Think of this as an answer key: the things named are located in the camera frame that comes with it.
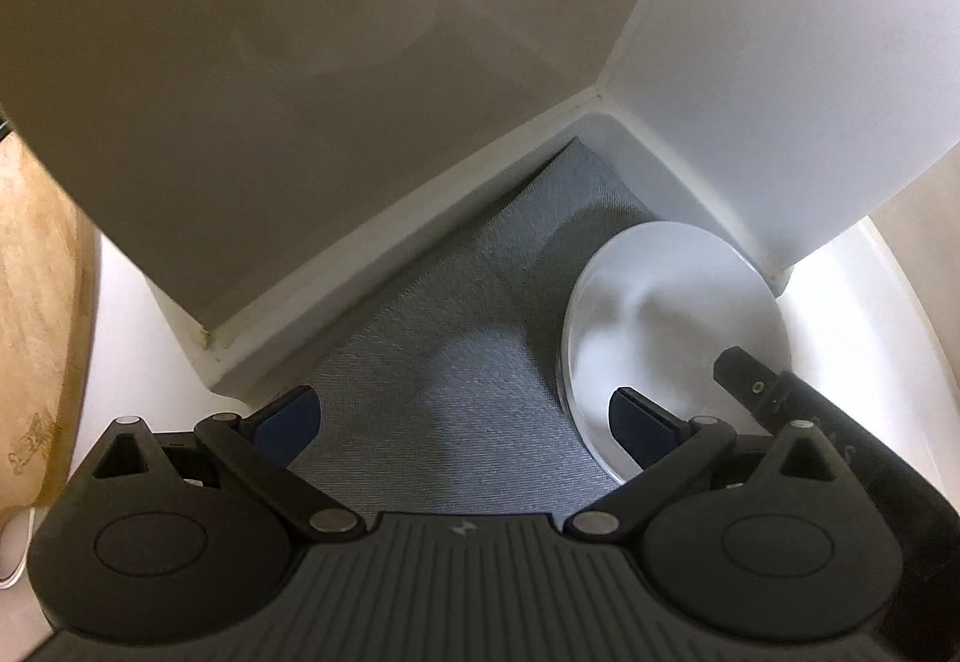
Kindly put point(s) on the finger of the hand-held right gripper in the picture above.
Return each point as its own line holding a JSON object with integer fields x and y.
{"x": 750, "y": 384}

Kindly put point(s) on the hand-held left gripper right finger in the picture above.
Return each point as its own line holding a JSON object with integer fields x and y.
{"x": 637, "y": 426}

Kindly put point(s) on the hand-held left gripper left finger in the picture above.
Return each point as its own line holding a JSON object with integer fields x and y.
{"x": 289, "y": 423}

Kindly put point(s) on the white round plate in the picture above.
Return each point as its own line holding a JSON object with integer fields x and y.
{"x": 660, "y": 317}

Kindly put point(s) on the grey mat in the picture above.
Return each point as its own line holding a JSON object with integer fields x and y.
{"x": 450, "y": 347}

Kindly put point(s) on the wooden cutting board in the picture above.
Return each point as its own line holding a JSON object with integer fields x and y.
{"x": 37, "y": 294}

